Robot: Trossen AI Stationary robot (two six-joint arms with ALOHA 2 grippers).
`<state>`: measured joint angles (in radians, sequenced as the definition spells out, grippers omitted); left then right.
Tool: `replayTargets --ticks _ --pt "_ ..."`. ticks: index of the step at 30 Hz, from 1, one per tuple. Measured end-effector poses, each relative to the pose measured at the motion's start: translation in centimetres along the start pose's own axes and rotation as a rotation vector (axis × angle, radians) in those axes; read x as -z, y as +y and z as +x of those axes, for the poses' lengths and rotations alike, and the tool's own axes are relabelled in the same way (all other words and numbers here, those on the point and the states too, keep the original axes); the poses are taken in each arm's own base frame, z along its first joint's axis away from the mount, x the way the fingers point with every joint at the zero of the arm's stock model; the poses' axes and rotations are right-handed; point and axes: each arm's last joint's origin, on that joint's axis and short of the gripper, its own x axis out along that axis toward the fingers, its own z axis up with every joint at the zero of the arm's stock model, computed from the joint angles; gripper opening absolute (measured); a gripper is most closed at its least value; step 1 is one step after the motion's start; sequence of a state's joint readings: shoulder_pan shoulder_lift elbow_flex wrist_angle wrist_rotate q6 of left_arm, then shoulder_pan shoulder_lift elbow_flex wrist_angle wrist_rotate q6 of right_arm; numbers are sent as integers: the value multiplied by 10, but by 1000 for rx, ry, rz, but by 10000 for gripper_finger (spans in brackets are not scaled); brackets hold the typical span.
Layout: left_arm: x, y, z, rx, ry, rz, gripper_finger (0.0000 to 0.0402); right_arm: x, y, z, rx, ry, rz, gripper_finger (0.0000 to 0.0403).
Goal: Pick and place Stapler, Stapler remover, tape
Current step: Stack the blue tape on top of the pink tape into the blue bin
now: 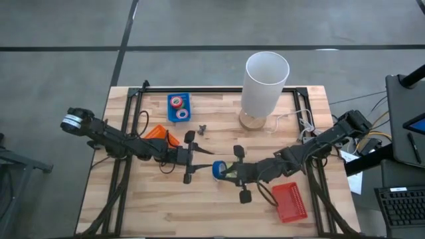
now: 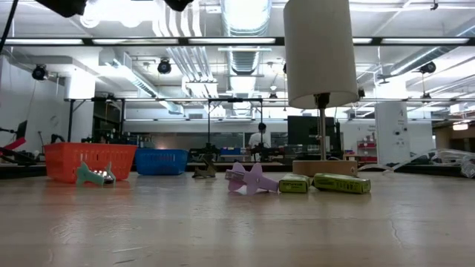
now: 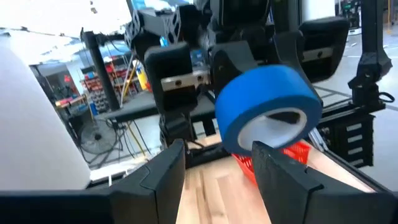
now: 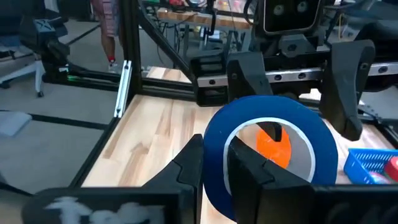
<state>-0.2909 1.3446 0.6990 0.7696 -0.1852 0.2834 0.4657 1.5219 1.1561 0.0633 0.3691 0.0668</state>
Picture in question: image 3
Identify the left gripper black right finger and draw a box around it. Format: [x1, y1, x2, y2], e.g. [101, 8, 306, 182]
[251, 141, 398, 224]

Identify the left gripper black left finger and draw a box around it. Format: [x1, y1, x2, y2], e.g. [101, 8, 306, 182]
[108, 139, 187, 224]

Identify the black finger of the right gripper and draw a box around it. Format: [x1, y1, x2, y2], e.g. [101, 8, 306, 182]
[210, 40, 261, 97]
[273, 30, 324, 106]

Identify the blue tape roll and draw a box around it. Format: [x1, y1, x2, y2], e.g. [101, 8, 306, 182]
[214, 64, 323, 157]

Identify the yellow background object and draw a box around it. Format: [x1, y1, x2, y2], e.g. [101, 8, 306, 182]
[136, 60, 149, 91]

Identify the red plastic basket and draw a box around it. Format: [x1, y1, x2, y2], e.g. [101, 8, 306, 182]
[232, 140, 312, 187]

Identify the shelf with red bins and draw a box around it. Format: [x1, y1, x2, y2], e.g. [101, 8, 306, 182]
[82, 57, 139, 110]

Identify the dark grey desk top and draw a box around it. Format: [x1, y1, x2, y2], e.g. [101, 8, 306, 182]
[95, 92, 218, 123]

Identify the black pole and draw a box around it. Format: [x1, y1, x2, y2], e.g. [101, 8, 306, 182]
[81, 27, 121, 112]

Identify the black vented box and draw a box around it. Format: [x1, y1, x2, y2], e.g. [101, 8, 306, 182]
[319, 111, 374, 169]

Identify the black floor fan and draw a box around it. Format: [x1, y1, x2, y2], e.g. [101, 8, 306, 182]
[77, 119, 118, 156]

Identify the white shade wooden base lamp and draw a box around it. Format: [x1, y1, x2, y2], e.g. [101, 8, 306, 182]
[0, 46, 91, 191]

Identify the yellow floor cable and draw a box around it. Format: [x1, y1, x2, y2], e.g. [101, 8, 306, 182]
[126, 121, 147, 156]

